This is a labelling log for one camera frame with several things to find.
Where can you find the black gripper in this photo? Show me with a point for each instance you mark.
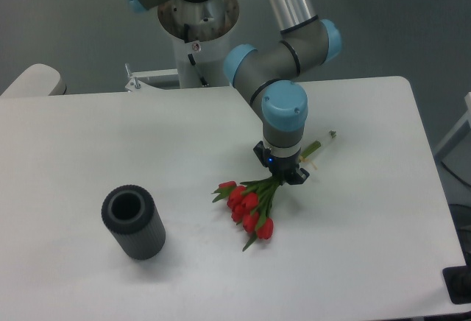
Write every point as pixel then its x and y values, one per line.
pixel 282 163

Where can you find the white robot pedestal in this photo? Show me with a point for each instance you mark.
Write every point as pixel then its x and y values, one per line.
pixel 200 32

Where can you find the red tulip bouquet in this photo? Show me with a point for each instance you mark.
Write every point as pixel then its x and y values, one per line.
pixel 251 202

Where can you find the dark grey ribbed vase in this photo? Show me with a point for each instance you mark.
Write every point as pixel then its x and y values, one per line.
pixel 130 214

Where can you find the white metal base frame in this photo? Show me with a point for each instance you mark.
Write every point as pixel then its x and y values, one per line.
pixel 154 78

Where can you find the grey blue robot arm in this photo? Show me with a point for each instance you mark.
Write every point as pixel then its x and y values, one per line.
pixel 266 79

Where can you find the white chair armrest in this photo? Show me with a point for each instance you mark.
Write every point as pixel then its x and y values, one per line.
pixel 37 80

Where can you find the white furniture leg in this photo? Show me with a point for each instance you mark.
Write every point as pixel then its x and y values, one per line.
pixel 455 135

